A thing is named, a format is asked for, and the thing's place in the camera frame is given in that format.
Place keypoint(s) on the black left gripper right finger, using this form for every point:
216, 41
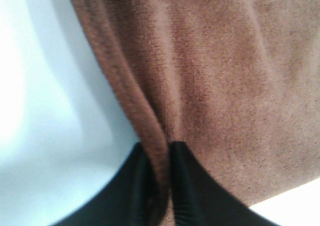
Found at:
198, 200

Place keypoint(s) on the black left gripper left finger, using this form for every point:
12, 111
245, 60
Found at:
129, 199

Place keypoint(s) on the brown towel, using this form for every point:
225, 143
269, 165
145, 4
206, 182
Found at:
238, 81

